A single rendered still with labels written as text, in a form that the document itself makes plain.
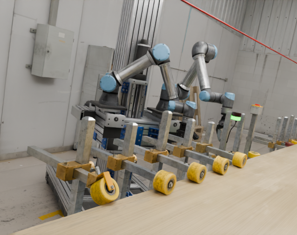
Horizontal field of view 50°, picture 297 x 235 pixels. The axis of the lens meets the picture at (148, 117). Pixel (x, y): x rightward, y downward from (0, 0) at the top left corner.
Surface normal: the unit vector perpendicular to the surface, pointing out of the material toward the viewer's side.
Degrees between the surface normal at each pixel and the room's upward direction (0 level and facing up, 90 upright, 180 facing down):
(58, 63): 90
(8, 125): 90
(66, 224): 0
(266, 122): 90
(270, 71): 90
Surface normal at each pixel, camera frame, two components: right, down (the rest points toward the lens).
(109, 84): -0.15, 0.20
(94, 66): -0.54, 0.03
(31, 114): 0.82, 0.22
